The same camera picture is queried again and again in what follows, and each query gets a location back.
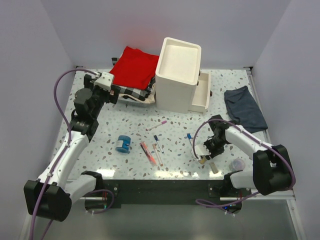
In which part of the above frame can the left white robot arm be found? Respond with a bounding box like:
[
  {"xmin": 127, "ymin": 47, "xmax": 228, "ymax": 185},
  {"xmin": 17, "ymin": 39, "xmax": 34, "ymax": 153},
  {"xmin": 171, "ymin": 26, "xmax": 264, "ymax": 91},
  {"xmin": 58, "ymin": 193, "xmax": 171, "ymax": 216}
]
[{"xmin": 23, "ymin": 71, "xmax": 120, "ymax": 222}]

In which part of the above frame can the red folded t-shirt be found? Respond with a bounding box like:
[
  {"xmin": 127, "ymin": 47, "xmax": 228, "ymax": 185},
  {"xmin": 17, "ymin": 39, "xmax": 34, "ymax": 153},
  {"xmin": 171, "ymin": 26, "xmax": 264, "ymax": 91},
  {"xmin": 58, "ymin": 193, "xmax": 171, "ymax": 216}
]
[{"xmin": 110, "ymin": 46, "xmax": 159, "ymax": 90}]

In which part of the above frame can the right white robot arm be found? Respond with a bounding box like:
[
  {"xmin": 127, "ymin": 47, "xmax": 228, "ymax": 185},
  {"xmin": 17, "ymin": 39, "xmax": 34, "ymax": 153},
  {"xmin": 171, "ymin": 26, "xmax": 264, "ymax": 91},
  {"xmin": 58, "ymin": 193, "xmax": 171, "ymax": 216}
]
[{"xmin": 195, "ymin": 115, "xmax": 295, "ymax": 197}]

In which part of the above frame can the brown cap white marker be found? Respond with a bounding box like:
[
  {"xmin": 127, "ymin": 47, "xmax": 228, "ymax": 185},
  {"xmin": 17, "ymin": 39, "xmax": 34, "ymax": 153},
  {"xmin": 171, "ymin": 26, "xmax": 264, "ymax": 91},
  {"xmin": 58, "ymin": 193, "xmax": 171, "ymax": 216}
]
[{"xmin": 152, "ymin": 143, "xmax": 164, "ymax": 167}]

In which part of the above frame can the dark blue cloth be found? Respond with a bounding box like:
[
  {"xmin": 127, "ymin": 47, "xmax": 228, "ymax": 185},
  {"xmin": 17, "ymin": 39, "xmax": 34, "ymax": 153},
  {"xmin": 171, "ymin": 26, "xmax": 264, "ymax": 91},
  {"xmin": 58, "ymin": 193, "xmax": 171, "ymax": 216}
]
[{"xmin": 224, "ymin": 86, "xmax": 268, "ymax": 134}]

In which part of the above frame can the red orange marker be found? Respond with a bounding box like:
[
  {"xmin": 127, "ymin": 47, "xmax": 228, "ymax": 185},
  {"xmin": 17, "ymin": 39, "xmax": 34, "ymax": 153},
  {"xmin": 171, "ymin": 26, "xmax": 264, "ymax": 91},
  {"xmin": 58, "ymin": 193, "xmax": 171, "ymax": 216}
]
[{"xmin": 139, "ymin": 141, "xmax": 157, "ymax": 166}]

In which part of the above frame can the blue tape dispenser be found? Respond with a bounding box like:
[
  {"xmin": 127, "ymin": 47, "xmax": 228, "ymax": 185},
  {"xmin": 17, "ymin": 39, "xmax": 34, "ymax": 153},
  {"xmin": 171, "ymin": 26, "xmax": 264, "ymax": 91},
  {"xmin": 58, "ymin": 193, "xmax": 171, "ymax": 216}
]
[{"xmin": 115, "ymin": 135, "xmax": 131, "ymax": 154}]

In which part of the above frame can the beige folded cloth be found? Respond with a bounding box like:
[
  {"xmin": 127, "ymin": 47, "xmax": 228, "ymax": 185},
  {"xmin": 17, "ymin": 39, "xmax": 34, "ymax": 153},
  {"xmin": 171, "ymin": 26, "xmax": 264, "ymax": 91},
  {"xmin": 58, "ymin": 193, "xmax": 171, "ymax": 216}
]
[{"xmin": 117, "ymin": 83, "xmax": 156, "ymax": 107}]

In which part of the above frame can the small clear plastic cup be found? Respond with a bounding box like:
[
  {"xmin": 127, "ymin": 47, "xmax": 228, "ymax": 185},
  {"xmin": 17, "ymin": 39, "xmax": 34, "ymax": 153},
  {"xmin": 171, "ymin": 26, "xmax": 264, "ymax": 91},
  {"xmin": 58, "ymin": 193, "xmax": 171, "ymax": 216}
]
[{"xmin": 229, "ymin": 158, "xmax": 246, "ymax": 172}]

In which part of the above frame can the small blue pen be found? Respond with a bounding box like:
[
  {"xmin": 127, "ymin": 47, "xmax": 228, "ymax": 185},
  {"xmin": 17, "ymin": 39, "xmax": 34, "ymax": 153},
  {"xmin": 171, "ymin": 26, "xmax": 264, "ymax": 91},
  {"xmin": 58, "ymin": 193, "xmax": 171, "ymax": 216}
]
[{"xmin": 153, "ymin": 135, "xmax": 164, "ymax": 154}]

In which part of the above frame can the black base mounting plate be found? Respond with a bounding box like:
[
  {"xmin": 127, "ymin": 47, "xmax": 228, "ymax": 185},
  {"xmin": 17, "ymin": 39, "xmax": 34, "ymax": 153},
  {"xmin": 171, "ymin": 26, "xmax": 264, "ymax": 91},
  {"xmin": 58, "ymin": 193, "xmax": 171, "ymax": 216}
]
[{"xmin": 103, "ymin": 179, "xmax": 251, "ymax": 209}]

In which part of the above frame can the yellow eraser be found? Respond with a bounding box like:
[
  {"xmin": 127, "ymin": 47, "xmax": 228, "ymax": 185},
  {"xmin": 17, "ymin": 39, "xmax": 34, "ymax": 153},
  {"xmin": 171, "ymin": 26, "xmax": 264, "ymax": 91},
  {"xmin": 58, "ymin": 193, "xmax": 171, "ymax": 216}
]
[{"xmin": 198, "ymin": 157, "xmax": 207, "ymax": 165}]

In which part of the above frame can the blue cap white marker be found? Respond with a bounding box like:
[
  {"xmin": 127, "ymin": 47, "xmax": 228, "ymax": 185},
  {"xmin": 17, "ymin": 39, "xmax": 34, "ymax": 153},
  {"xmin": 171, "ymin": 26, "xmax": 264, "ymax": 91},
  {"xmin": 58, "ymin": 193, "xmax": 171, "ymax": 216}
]
[{"xmin": 186, "ymin": 133, "xmax": 196, "ymax": 158}]

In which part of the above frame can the pink cap marker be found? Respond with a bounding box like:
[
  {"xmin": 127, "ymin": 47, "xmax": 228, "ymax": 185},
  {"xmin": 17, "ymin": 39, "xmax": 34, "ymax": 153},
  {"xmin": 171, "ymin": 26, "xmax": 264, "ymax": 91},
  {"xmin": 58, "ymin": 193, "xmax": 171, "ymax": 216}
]
[{"xmin": 145, "ymin": 120, "xmax": 167, "ymax": 131}]

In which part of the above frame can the black white checkered cloth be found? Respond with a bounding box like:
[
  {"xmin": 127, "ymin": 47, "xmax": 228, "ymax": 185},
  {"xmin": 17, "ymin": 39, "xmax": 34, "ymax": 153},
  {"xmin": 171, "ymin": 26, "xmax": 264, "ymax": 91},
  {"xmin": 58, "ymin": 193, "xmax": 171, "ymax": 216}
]
[{"xmin": 118, "ymin": 77, "xmax": 156, "ymax": 104}]

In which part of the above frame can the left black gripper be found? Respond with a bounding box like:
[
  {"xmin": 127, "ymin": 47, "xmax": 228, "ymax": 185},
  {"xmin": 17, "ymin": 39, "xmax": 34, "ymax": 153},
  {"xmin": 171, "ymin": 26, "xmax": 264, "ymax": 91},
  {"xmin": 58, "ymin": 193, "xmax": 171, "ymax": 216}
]
[{"xmin": 84, "ymin": 75, "xmax": 120, "ymax": 119}]

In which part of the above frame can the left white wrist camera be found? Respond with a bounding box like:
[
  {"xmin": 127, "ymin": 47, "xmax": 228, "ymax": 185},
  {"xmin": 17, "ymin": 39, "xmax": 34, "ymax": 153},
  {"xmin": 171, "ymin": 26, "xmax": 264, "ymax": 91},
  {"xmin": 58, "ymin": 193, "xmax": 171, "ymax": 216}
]
[{"xmin": 94, "ymin": 71, "xmax": 115, "ymax": 92}]

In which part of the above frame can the beige cork eraser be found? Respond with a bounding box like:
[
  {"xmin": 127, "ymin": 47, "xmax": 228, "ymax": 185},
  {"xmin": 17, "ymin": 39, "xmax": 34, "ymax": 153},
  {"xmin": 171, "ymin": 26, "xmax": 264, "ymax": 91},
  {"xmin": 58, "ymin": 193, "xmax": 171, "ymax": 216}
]
[{"xmin": 209, "ymin": 162, "xmax": 219, "ymax": 174}]

